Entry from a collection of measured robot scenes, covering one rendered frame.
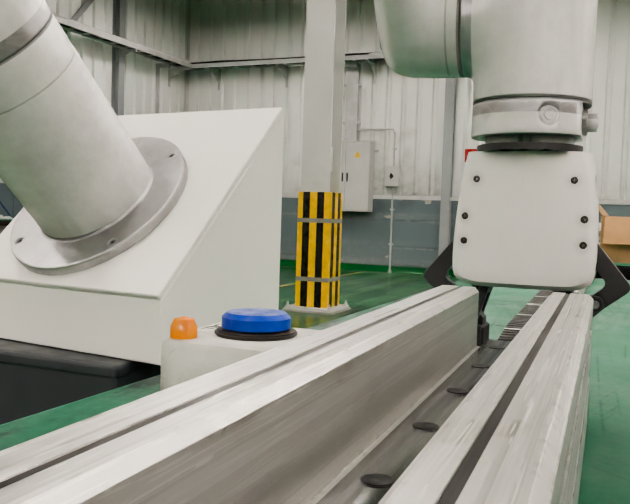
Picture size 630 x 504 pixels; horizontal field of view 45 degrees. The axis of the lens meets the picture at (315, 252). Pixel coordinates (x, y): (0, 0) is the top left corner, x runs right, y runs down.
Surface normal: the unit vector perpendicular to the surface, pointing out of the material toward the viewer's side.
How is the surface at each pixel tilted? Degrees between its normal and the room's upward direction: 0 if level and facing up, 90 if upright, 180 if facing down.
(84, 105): 88
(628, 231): 69
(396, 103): 90
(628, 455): 0
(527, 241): 93
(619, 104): 90
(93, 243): 45
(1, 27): 102
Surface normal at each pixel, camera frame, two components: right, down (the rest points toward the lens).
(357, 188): -0.40, 0.04
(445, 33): -0.29, 0.39
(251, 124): -0.33, -0.69
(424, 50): -0.22, 0.69
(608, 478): 0.04, -1.00
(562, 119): 0.27, 0.06
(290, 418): 0.93, 0.05
